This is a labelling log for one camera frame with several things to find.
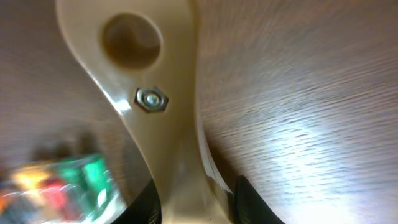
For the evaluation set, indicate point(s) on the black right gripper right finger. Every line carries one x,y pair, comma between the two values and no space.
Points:
249,207

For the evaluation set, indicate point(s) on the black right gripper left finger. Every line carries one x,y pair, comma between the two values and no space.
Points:
145,209

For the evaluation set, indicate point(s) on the clear bag of wall plugs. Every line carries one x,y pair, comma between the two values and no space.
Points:
70,190

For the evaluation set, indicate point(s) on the wooden handled orange scraper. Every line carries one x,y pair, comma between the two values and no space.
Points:
142,55

